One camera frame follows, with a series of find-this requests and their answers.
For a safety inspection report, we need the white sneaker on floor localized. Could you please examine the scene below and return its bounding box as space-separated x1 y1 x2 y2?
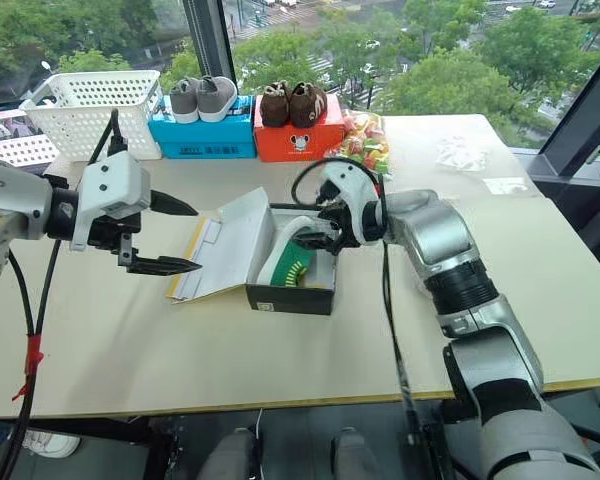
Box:
21 428 82 459

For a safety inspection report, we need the clear crumpled plastic bag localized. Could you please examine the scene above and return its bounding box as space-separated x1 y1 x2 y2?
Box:
433 133 492 172

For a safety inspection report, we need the white perforated tray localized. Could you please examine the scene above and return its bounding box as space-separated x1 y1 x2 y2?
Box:
0 133 62 169

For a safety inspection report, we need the orange shoebox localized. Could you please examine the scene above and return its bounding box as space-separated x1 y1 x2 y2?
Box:
252 92 350 164

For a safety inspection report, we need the blue shoebox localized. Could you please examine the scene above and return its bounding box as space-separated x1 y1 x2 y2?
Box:
146 94 259 161

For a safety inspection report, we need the black window frame post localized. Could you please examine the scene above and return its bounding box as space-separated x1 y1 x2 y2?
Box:
182 0 240 97

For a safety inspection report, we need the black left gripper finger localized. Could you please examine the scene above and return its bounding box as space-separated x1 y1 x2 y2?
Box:
126 254 204 277
148 189 200 218

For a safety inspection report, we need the green and white shoe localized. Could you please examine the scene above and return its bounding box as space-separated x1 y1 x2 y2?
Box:
256 216 322 289

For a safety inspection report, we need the white perforated plastic basket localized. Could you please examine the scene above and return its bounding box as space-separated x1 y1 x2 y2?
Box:
19 69 164 162

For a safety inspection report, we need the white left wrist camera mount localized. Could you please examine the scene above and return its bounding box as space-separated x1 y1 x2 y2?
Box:
69 149 152 252

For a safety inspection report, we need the red tape on cable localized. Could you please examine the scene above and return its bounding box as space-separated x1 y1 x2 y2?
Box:
11 333 46 403

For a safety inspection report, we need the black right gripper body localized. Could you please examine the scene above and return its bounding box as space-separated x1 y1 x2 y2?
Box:
317 197 365 251

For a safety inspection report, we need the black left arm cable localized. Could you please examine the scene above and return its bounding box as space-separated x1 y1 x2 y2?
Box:
0 238 64 480

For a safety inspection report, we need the black shoebox with white lid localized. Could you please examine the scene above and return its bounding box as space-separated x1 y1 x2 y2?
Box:
166 187 339 317

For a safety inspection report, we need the black left wrist camera cable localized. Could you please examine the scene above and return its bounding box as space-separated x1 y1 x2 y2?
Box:
86 108 130 167

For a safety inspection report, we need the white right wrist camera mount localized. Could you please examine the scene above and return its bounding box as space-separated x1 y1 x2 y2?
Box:
318 159 382 246

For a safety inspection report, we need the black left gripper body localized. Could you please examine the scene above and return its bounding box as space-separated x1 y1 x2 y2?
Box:
86 209 144 270

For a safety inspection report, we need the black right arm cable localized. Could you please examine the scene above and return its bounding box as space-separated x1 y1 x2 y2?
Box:
290 156 425 449

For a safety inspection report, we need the bag of colourful candies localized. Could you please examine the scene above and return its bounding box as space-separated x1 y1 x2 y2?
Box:
323 111 395 180

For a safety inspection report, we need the brown suede shoe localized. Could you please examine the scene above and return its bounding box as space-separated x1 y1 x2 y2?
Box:
289 81 328 129
259 83 294 129

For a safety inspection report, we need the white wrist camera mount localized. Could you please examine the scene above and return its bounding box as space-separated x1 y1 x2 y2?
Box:
69 149 152 252
318 159 382 246

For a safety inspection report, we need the grey canvas shoe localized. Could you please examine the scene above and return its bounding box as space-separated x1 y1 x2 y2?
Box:
196 75 239 124
168 76 204 125

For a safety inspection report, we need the black slanted window frame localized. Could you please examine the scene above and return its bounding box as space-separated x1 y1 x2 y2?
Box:
528 48 600 177

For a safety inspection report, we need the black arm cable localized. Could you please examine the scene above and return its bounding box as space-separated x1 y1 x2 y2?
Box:
290 156 425 449
0 238 64 480

